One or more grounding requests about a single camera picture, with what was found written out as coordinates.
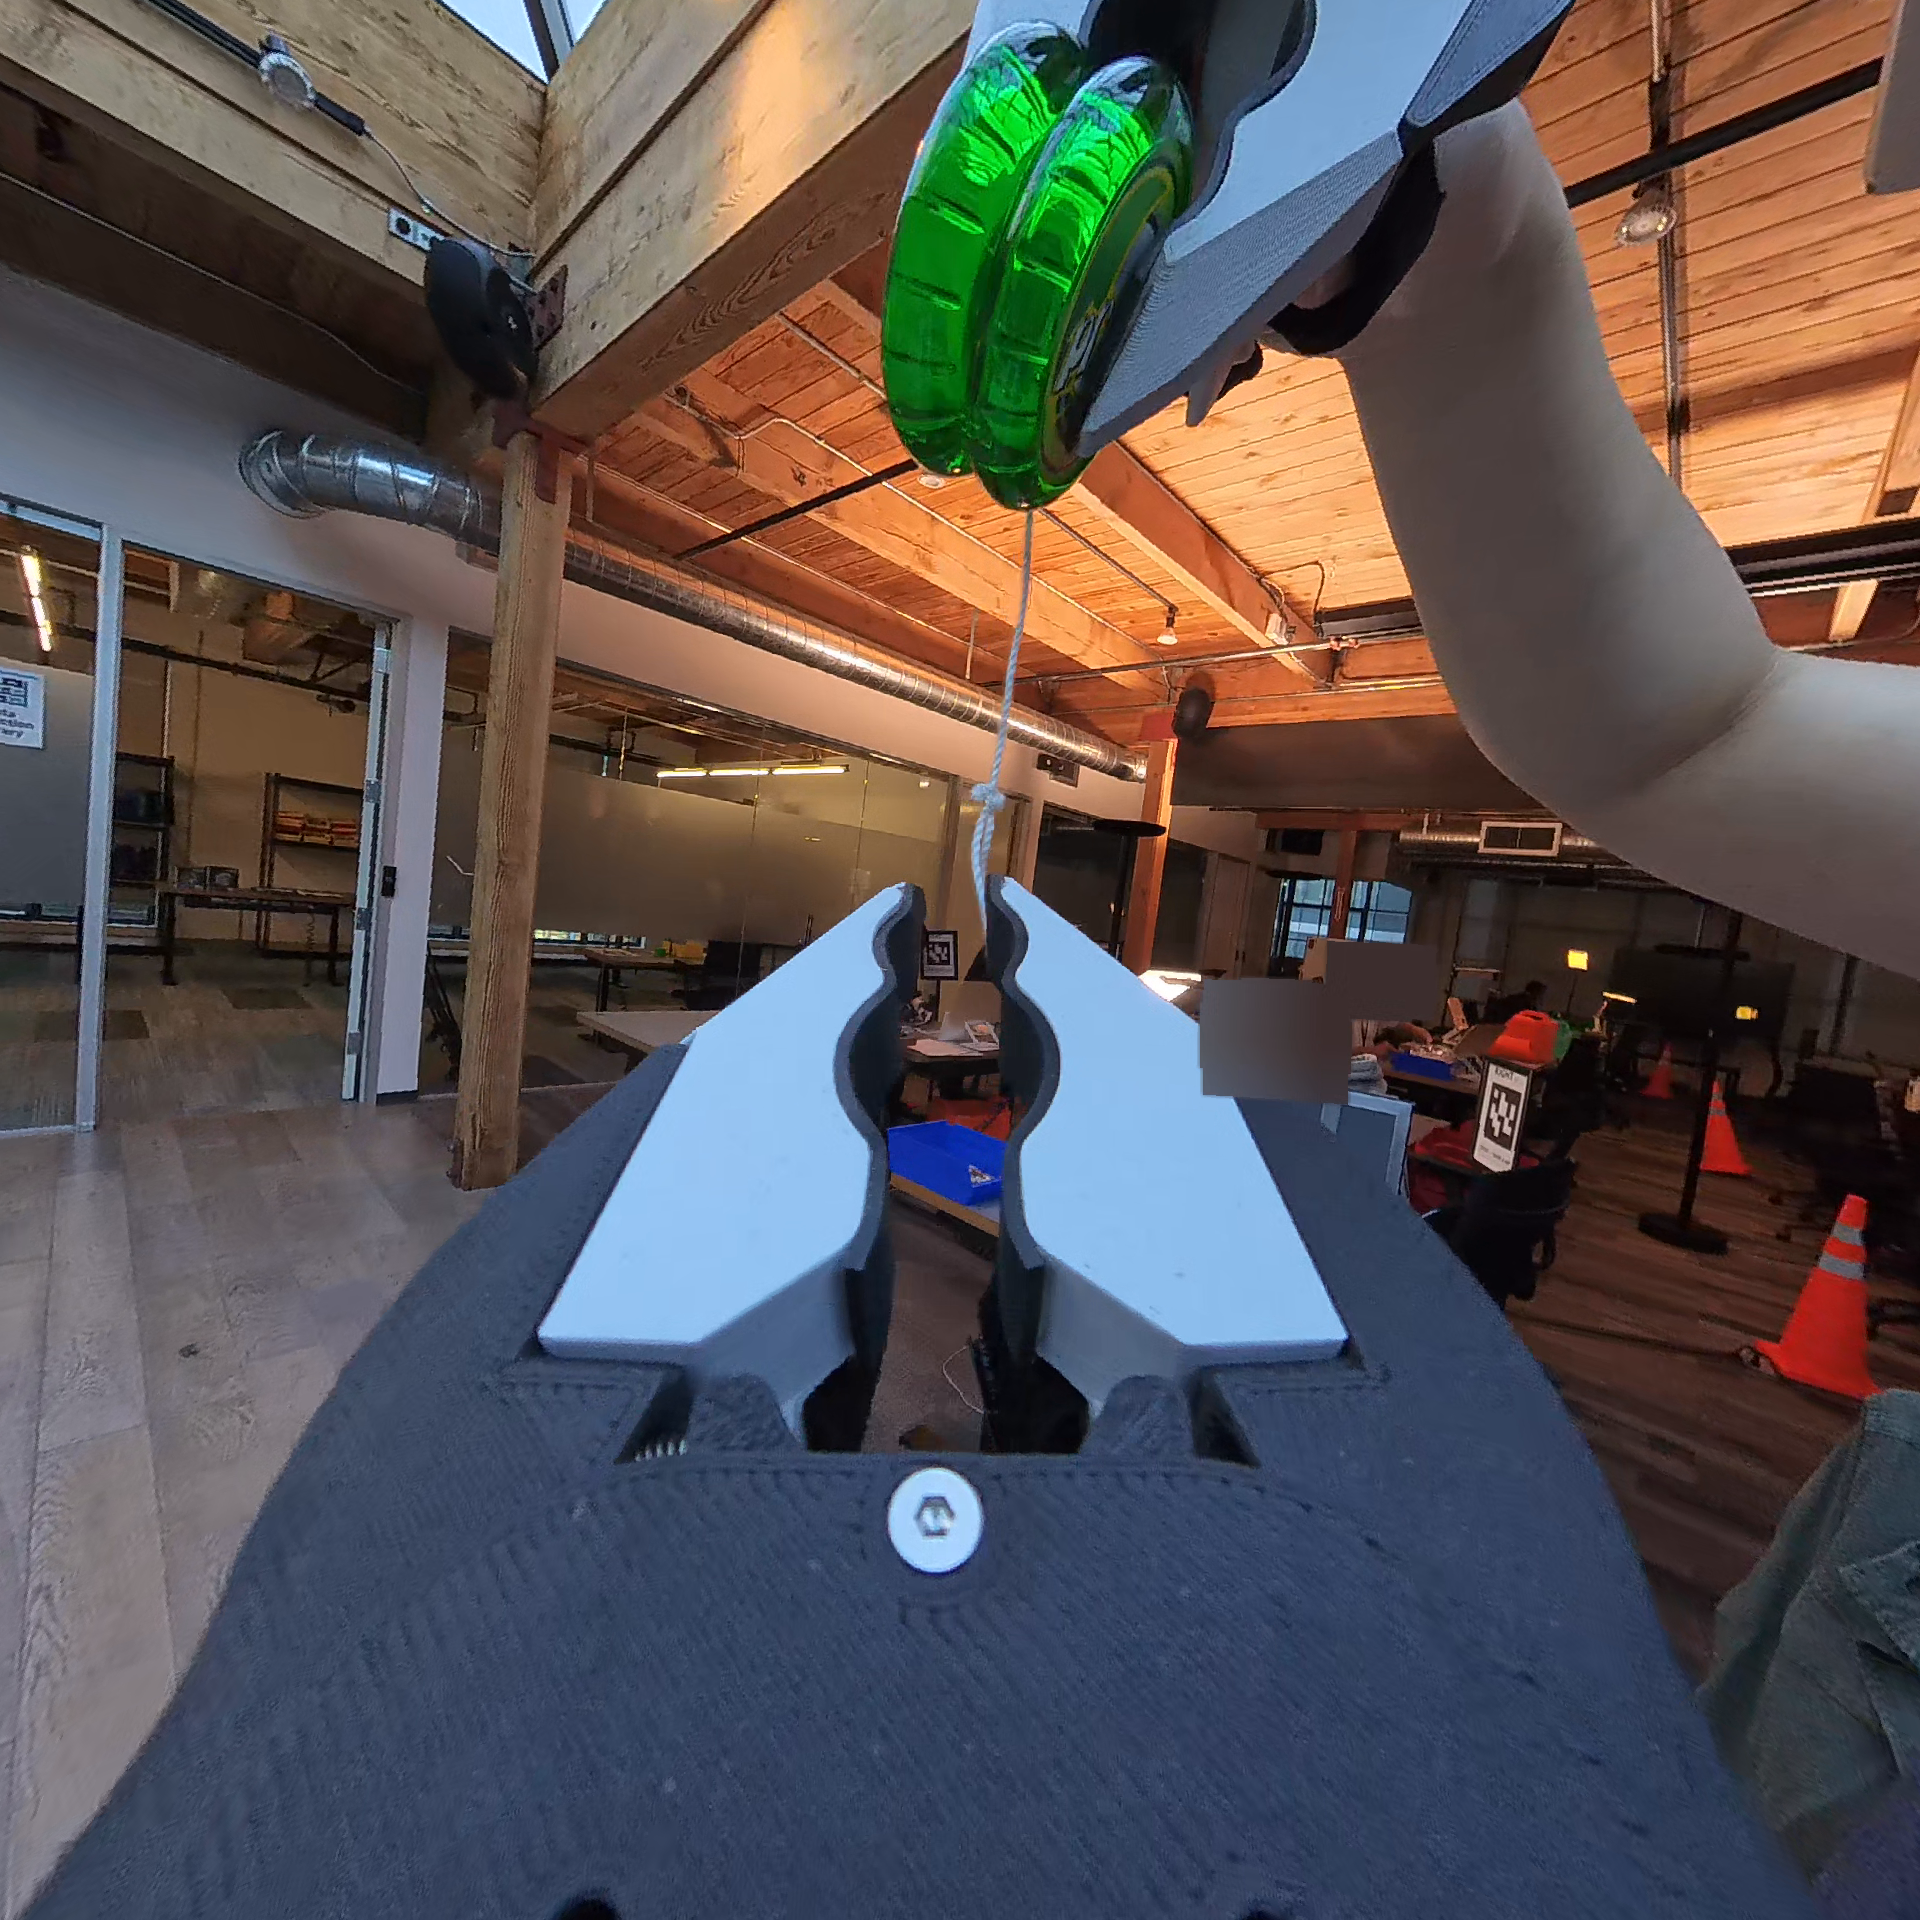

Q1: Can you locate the blue plastic bin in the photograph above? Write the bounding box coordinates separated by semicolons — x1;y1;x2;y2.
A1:
886;1117;1007;1208

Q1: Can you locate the person's right forearm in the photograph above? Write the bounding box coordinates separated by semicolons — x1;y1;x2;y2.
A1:
1333;103;1920;985

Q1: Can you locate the white yoyo string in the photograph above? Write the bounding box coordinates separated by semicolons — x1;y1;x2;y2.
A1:
972;507;1040;951

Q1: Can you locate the large orange traffic cone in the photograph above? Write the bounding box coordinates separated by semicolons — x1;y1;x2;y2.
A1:
1747;1192;1884;1402

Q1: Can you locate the black floor stand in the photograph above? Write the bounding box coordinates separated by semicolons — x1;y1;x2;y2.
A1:
1638;941;1735;1258

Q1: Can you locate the silver ventilation duct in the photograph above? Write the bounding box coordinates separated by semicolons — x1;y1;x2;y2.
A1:
240;427;1153;785

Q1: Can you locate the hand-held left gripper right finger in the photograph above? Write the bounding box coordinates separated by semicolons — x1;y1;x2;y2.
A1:
977;876;1353;1453

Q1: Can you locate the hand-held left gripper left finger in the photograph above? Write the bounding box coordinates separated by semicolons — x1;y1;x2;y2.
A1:
537;882;927;1453

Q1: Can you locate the glass skylight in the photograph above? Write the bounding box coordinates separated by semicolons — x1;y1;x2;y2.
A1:
441;0;607;80

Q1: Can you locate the person's green jacket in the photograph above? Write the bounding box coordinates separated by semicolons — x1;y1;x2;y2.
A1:
1697;1388;1920;1920

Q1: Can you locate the metal storage shelf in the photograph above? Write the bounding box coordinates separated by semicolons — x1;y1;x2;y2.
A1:
259;770;365;959

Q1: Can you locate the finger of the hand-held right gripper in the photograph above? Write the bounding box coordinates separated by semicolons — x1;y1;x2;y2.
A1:
1077;0;1576;441
960;0;1112;69

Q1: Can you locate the green translucent yoyo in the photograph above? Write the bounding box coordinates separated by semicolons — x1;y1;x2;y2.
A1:
879;23;1201;513

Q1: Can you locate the slim wooden support post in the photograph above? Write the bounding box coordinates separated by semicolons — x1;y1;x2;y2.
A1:
1121;736;1177;973

